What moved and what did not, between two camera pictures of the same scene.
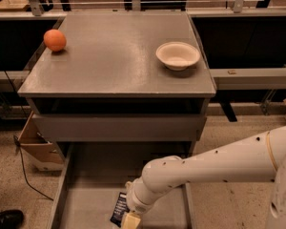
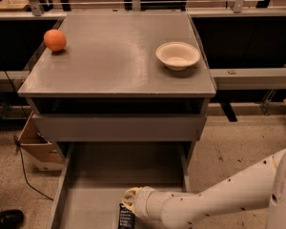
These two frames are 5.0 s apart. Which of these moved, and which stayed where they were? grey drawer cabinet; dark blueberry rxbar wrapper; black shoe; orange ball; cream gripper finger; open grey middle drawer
Moved: cream gripper finger; dark blueberry rxbar wrapper
Stayed: orange ball; open grey middle drawer; grey drawer cabinet; black shoe
